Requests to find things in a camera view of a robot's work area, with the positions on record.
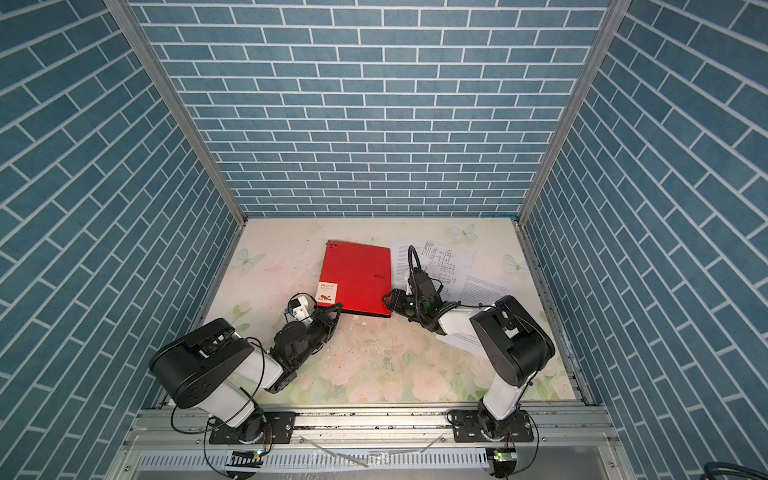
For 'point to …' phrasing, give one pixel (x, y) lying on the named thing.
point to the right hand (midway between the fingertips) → (384, 297)
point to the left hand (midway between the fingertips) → (346, 306)
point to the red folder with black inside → (357, 276)
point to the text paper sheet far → (400, 263)
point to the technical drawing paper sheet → (448, 266)
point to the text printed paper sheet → (477, 296)
